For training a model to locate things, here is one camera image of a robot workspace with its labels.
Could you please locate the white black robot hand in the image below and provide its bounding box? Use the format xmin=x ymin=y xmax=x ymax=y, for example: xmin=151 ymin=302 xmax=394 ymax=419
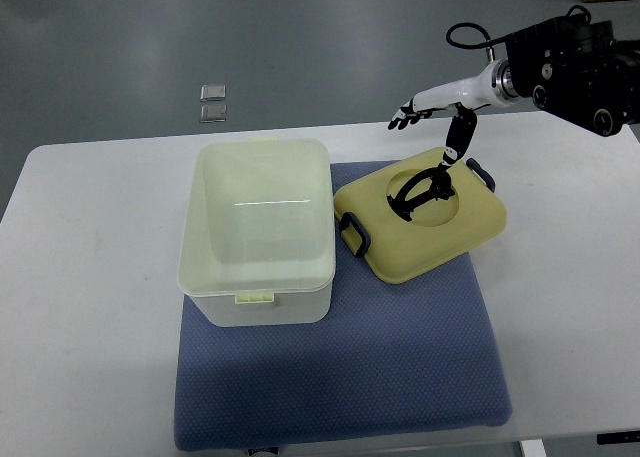
xmin=388 ymin=59 xmax=518 ymax=186

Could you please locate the yellow box lid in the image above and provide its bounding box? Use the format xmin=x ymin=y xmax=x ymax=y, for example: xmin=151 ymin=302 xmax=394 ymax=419
xmin=331 ymin=147 xmax=507 ymax=284

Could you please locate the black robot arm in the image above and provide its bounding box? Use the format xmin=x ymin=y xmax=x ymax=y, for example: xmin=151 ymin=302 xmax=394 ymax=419
xmin=445 ymin=5 xmax=639 ymax=137

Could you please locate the white storage box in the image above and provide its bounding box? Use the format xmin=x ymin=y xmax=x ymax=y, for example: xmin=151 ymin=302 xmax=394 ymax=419
xmin=178 ymin=139 xmax=336 ymax=327

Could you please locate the upper silver floor plate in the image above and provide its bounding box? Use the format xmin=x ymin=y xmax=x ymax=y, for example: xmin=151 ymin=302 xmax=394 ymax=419
xmin=200 ymin=84 xmax=226 ymax=102

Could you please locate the silver floor plate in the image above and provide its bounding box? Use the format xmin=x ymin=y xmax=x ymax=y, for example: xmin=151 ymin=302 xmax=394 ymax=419
xmin=200 ymin=84 xmax=226 ymax=102
xmin=200 ymin=104 xmax=227 ymax=123

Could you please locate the lower silver floor plate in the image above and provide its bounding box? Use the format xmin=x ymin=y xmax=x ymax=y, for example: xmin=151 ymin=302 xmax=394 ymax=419
xmin=200 ymin=104 xmax=227 ymax=123

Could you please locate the blue padded mat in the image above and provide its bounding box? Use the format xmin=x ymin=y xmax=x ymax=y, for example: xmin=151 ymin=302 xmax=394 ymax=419
xmin=173 ymin=158 xmax=513 ymax=452

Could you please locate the black table control panel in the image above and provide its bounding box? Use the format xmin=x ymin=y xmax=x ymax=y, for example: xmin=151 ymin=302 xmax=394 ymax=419
xmin=596 ymin=430 xmax=640 ymax=445

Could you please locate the black label under mat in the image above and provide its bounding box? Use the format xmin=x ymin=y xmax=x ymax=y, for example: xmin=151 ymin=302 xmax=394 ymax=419
xmin=247 ymin=446 xmax=280 ymax=456

